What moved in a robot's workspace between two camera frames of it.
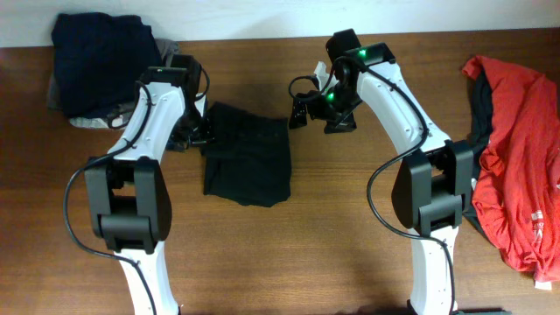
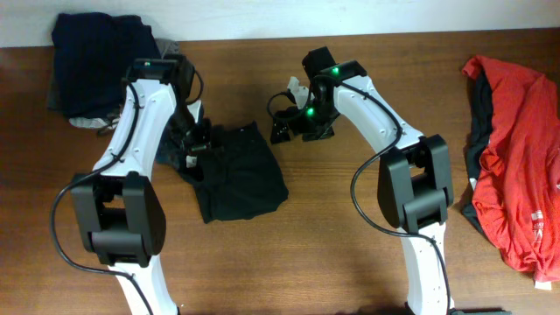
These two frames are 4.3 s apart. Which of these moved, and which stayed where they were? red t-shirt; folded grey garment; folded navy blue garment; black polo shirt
Moved: black polo shirt
Stayed: red t-shirt; folded grey garment; folded navy blue garment
